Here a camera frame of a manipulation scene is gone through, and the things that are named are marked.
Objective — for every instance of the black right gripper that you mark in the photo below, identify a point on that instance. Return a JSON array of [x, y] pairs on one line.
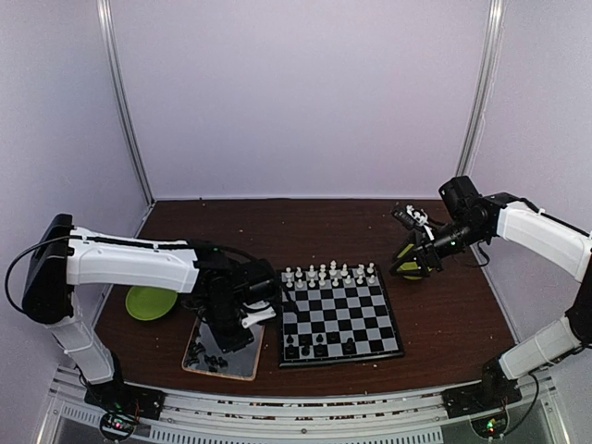
[[426, 256]]

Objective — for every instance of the metal tray with wood rim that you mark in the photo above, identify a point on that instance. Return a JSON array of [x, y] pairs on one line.
[[204, 357]]

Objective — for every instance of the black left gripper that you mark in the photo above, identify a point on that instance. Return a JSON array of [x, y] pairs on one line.
[[231, 343]]

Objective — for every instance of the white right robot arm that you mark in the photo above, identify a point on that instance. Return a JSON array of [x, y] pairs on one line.
[[476, 218]]

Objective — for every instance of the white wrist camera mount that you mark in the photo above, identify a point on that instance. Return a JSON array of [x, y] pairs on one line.
[[416, 219], [259, 316]]

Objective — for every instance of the aluminium front rail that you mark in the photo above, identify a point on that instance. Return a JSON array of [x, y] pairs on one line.
[[413, 416]]

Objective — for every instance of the right aluminium frame post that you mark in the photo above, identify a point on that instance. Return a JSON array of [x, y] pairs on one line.
[[483, 89]]

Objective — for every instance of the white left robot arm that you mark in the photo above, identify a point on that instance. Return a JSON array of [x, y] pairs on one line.
[[230, 290]]

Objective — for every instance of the green bowl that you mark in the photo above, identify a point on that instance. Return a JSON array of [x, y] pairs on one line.
[[405, 266]]

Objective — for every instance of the green plate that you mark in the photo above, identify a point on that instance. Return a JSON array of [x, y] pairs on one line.
[[148, 304]]

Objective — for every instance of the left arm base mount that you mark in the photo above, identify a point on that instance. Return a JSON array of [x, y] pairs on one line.
[[121, 418]]

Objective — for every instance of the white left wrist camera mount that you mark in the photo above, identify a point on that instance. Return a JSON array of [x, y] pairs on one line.
[[259, 316]]

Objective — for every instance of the black and grey chessboard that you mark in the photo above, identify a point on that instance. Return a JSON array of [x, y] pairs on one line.
[[316, 301]]

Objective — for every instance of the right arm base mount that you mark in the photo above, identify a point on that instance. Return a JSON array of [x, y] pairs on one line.
[[487, 413]]

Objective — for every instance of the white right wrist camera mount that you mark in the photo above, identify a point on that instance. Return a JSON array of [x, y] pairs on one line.
[[416, 219]]

